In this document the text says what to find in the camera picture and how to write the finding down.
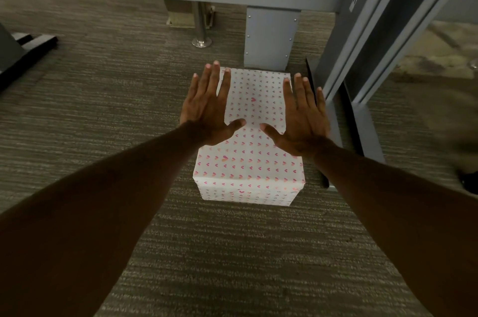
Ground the heart print wrapped gift box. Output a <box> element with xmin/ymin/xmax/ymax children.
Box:
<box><xmin>192</xmin><ymin>67</ymin><xmax>306</xmax><ymax>207</ymax></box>

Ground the person's left forearm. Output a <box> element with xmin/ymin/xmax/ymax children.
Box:
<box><xmin>0</xmin><ymin>122</ymin><xmax>210</xmax><ymax>317</ymax></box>

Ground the person's left hand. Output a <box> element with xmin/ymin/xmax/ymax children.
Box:
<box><xmin>179</xmin><ymin>61</ymin><xmax>247</xmax><ymax>146</ymax></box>

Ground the grey metal panel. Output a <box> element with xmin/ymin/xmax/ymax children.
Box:
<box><xmin>244</xmin><ymin>6</ymin><xmax>301</xmax><ymax>72</ymax></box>

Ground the grey desk foot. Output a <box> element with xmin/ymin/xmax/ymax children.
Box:
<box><xmin>305</xmin><ymin>56</ymin><xmax>386</xmax><ymax>191</ymax></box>

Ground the grey desk leg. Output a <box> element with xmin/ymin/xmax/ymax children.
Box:
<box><xmin>314</xmin><ymin>0</ymin><xmax>478</xmax><ymax>105</ymax></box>

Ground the person's right forearm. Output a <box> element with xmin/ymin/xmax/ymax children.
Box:
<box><xmin>299</xmin><ymin>137</ymin><xmax>478</xmax><ymax>317</ymax></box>

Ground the silver metal pole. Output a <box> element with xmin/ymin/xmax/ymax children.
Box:
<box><xmin>191</xmin><ymin>1</ymin><xmax>213</xmax><ymax>48</ymax></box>

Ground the person's right hand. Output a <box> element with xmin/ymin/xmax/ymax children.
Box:
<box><xmin>259</xmin><ymin>73</ymin><xmax>332</xmax><ymax>160</ymax></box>

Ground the black furniture base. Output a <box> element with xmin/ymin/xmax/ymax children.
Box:
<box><xmin>0</xmin><ymin>23</ymin><xmax>59</xmax><ymax>92</ymax></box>

